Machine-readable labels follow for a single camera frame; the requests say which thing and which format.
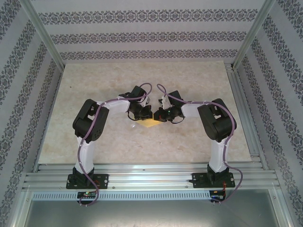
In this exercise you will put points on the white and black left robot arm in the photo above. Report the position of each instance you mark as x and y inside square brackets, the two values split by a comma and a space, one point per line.
[118, 108]

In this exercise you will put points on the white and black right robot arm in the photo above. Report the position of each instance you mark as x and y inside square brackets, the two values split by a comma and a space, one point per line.
[191, 111]

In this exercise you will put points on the grey metal sheet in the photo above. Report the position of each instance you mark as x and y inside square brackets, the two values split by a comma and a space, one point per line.
[151, 215]

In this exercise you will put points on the long aluminium mounting rail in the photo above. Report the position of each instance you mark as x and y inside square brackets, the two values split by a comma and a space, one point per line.
[146, 177]

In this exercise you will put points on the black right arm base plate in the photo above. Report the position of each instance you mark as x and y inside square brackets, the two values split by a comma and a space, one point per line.
[198, 179]

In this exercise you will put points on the aluminium side rail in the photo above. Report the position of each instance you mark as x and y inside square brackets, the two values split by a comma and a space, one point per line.
[246, 113]

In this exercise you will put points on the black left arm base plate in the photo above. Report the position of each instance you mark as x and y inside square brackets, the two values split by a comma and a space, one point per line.
[103, 178]

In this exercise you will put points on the aluminium frame post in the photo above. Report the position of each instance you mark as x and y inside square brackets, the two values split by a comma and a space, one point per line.
[254, 33]
[42, 33]
[22, 208]
[281, 208]

